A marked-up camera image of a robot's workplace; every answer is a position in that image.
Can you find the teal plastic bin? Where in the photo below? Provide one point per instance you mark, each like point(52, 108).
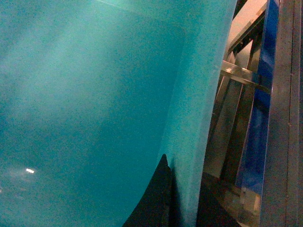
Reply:
point(93, 93)

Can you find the stainless steel shelf frame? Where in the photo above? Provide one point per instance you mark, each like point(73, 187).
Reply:
point(281, 202)

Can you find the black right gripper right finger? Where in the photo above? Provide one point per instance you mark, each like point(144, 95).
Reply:
point(210, 212)

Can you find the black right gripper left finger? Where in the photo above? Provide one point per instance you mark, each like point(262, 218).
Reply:
point(164, 201)

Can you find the blue bin at right edge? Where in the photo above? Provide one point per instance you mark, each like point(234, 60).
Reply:
point(261, 62)

